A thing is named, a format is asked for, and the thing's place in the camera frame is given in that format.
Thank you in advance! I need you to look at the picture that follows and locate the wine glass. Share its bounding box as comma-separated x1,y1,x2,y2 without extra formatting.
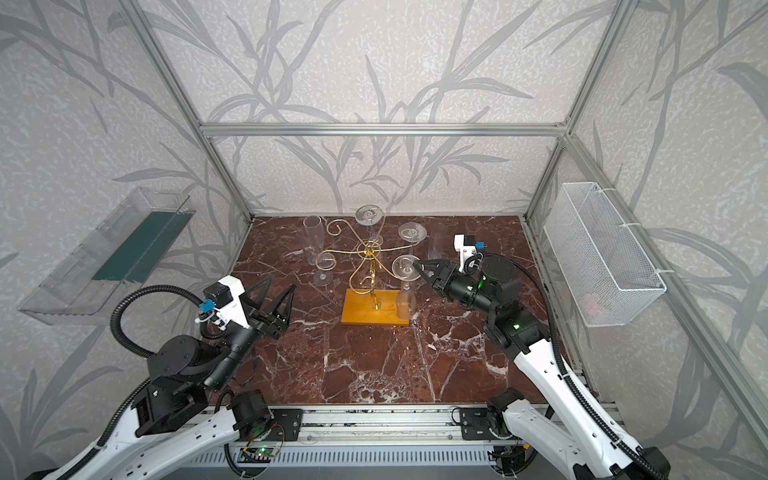
398,222,428,244
313,252,336,287
392,254,421,323
355,204,384,245
427,224,452,259
302,215,325,266

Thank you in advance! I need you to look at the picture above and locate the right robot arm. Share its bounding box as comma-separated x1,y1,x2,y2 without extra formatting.
413,254,671,479

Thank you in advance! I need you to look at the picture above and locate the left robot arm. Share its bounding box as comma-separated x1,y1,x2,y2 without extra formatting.
30,274,296,479

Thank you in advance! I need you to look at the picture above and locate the yellow wooden rack base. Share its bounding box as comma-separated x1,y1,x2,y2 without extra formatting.
341,289,410,326

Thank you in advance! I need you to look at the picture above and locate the green circuit board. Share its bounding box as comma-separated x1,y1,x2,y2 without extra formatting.
241,446,281,463

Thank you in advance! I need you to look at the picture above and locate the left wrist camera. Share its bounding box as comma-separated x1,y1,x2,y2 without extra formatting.
196,275,249,332

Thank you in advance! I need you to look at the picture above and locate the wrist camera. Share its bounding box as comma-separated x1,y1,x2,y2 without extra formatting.
196,275,249,332
454,234,485,275

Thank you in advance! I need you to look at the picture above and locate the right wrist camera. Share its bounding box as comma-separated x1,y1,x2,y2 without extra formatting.
454,234,485,275

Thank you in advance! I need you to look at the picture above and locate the gold wire glass rack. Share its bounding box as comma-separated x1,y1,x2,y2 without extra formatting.
322,218,423,295

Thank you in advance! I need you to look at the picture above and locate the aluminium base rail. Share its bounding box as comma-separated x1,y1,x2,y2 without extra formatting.
179,403,631,448

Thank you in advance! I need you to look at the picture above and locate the white wire mesh basket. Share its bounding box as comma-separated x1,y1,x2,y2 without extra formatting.
544,182,667,327

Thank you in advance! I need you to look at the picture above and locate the clear plastic wall shelf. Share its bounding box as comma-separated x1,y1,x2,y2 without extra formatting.
19,187,196,326

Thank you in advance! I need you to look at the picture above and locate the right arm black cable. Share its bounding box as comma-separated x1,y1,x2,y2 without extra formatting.
464,251,664,480

